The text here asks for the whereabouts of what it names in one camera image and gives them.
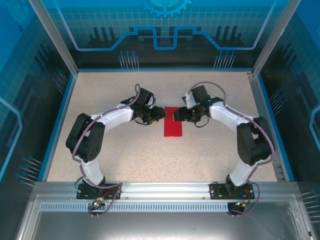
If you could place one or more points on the aluminium corner post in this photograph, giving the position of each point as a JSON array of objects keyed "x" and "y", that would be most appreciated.
[
  {"x": 268, "y": 45},
  {"x": 59, "y": 45}
]

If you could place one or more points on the red cloth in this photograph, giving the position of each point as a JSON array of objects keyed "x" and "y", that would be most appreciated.
[{"x": 172, "y": 130}]

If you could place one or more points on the aluminium side rail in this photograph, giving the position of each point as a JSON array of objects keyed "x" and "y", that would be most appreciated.
[{"x": 265, "y": 125}]

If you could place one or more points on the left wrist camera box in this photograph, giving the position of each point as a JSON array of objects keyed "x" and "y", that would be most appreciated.
[{"x": 151, "y": 102}]

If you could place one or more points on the blue printed enclosure side panel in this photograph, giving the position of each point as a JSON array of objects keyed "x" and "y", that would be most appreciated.
[
  {"x": 20, "y": 100},
  {"x": 300, "y": 75}
]

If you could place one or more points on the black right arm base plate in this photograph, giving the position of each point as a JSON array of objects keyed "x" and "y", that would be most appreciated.
[{"x": 215, "y": 191}]

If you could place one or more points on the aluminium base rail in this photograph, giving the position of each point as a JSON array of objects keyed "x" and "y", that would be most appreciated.
[{"x": 165, "y": 190}]

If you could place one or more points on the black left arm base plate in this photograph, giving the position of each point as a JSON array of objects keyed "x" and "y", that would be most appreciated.
[{"x": 81, "y": 191}]

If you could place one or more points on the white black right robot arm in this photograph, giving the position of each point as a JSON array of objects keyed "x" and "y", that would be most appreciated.
[{"x": 250, "y": 142}]

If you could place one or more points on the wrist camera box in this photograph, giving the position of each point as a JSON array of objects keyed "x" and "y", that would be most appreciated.
[
  {"x": 151, "y": 102},
  {"x": 188, "y": 98}
]

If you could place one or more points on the steel sheet tray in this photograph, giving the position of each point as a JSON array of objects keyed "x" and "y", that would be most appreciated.
[{"x": 160, "y": 227}]

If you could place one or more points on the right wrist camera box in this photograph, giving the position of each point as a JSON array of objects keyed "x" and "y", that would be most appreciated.
[{"x": 188, "y": 98}]

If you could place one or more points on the blue printed enclosure rear panel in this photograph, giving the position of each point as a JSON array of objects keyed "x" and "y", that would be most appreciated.
[{"x": 100, "y": 15}]

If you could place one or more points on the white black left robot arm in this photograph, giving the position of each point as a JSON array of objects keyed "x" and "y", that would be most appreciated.
[{"x": 87, "y": 140}]

